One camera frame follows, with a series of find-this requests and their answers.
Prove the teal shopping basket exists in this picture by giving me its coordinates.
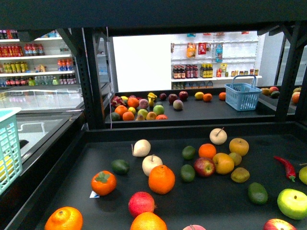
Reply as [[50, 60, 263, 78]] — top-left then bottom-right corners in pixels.
[[0, 107, 23, 194]]

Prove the yellow lemon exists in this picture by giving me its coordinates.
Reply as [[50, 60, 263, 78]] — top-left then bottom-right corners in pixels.
[[0, 156, 14, 182]]

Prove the black fruit shelf tray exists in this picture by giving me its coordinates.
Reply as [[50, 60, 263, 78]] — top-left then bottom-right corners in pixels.
[[0, 122, 307, 230]]

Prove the pile of fruit far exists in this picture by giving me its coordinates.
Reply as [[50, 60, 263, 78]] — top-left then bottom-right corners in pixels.
[[110, 92, 168, 122]]

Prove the white pear back left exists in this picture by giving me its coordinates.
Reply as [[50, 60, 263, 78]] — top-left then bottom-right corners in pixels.
[[131, 139, 151, 157]]

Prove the white pear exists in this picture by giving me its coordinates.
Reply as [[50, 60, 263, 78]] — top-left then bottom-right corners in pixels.
[[131, 139, 151, 157], [209, 127, 227, 145], [142, 154, 163, 176]]

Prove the white pear middle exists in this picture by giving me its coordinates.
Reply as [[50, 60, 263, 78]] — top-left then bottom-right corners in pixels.
[[142, 154, 163, 176]]

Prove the green lime back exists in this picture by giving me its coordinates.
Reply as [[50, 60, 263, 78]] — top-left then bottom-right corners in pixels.
[[181, 146, 196, 161]]

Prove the dark green lime left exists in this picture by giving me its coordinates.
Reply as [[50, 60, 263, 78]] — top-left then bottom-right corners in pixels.
[[111, 159, 130, 175]]

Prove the large orange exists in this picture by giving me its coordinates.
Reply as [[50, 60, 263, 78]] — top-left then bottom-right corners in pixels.
[[148, 165, 176, 195]]

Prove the small orange tangerine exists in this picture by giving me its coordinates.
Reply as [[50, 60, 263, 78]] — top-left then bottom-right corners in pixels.
[[198, 143, 217, 159]]

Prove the green lime front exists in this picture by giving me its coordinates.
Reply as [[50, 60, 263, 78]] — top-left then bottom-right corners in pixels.
[[180, 164, 195, 183]]

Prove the white pear back right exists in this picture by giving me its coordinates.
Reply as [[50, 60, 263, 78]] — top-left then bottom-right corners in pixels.
[[209, 127, 227, 145]]

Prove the red yellow apple middle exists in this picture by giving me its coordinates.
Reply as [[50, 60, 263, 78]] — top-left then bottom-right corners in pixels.
[[193, 157, 215, 177]]

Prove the orange persimmon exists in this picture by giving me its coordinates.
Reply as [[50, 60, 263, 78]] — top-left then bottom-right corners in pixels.
[[91, 170, 117, 196]]

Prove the yellow orange apple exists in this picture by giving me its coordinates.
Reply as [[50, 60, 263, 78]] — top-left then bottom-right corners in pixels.
[[213, 153, 235, 175]]

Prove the red pomegranate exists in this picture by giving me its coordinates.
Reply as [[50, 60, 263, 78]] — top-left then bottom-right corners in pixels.
[[128, 192, 156, 218]]

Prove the blue shopping basket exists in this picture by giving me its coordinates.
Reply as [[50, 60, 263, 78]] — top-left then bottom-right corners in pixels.
[[224, 75, 262, 111]]

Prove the white price tag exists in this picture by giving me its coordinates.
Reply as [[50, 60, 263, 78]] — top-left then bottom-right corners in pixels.
[[90, 191, 100, 198]]

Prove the brown kiwi front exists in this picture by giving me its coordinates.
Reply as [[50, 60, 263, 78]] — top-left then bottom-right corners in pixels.
[[231, 167, 250, 184]]

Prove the orange front left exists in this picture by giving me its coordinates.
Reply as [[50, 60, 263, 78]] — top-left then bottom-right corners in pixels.
[[130, 212, 167, 230]]

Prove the pale peach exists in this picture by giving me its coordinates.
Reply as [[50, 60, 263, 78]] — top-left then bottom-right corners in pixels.
[[183, 224, 206, 230]]

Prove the dark green avocado front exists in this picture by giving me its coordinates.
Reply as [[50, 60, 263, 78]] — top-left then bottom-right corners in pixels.
[[248, 182, 268, 205]]

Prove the orange far left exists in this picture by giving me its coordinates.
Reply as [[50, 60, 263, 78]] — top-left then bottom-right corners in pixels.
[[44, 207, 83, 230]]

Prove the red chili pepper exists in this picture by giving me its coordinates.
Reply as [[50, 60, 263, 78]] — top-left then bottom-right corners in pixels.
[[273, 156, 296, 182]]

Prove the yellow green pear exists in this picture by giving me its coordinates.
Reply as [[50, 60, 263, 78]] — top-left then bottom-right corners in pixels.
[[299, 163, 307, 185]]

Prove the red apple front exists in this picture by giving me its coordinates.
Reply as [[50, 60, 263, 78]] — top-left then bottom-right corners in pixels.
[[262, 218, 297, 230]]

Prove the green apple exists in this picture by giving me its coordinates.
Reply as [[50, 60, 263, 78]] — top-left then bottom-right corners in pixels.
[[277, 188, 307, 220]]

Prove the black shelf post left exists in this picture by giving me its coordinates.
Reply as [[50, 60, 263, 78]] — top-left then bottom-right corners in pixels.
[[61, 28, 105, 130]]

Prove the black shelf post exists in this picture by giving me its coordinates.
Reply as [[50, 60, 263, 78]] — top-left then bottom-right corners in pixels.
[[274, 21, 304, 122], [61, 28, 105, 130]]

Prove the black shelf post right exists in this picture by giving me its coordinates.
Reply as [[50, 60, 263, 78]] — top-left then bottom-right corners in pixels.
[[274, 21, 304, 122]]

